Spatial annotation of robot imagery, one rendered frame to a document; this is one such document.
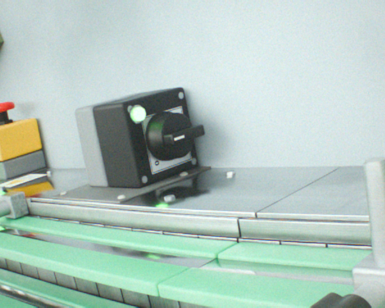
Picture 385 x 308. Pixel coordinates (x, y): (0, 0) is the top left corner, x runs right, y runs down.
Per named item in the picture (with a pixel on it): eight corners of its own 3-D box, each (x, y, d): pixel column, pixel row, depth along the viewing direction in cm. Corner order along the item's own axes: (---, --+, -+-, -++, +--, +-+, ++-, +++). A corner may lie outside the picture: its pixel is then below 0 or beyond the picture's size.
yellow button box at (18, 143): (25, 167, 89) (-17, 180, 84) (15, 116, 88) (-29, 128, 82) (50, 167, 84) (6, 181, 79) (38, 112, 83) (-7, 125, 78)
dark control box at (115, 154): (149, 166, 69) (88, 188, 63) (134, 92, 68) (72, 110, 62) (205, 165, 63) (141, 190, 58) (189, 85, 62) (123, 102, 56)
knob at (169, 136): (185, 154, 62) (211, 153, 59) (150, 166, 59) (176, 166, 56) (176, 107, 61) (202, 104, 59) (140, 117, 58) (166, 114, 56)
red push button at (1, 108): (-14, 131, 83) (-19, 107, 82) (9, 124, 85) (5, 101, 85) (-1, 129, 80) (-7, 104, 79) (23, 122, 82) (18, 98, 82)
